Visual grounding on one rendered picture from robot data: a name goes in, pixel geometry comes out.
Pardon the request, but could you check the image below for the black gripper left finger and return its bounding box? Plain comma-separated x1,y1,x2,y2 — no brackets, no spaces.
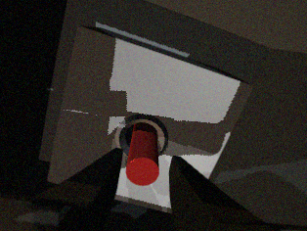
0,148,123,231

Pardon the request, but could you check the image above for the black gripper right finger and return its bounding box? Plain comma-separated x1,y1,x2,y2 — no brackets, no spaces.
169,156,307,231

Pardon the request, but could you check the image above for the red peg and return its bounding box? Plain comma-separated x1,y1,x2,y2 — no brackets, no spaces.
126,122,159,186

